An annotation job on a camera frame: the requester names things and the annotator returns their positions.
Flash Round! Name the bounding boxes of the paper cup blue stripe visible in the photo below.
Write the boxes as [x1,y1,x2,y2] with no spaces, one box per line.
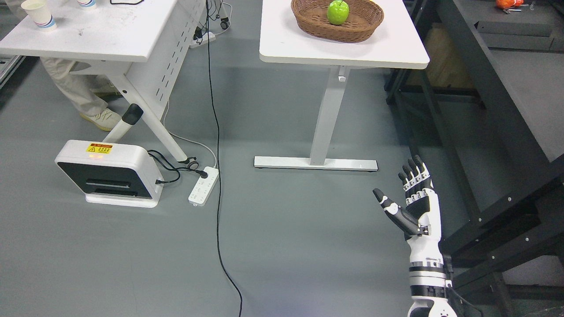
[20,0,58,32]

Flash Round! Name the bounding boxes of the white black floor device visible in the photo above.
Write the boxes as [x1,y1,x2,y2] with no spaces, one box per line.
[55,140,164,207]

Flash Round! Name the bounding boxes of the white power strip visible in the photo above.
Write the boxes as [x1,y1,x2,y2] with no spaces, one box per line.
[189,32,216,49]
[189,166,219,206]

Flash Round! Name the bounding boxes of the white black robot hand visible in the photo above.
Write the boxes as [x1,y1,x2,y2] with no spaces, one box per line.
[372,155,442,241]

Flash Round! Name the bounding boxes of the person leg beige trousers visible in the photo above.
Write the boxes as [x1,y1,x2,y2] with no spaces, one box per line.
[40,57,121,132]

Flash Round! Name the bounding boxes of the far white power strip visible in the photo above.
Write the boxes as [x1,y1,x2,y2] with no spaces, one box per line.
[189,32,216,49]

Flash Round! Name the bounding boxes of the white folding table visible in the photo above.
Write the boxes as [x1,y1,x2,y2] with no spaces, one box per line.
[1,0,206,163]

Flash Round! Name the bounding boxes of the brown wicker basket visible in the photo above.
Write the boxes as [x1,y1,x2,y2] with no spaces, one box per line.
[290,0,384,43]

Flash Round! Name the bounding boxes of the green apple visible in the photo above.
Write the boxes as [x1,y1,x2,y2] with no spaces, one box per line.
[327,0,350,26]

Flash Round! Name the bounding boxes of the orange fruit on shelf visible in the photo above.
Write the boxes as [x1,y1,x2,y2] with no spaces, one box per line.
[495,0,524,10]

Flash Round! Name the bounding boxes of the white standing desk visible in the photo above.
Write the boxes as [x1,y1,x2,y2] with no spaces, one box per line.
[254,0,430,171]

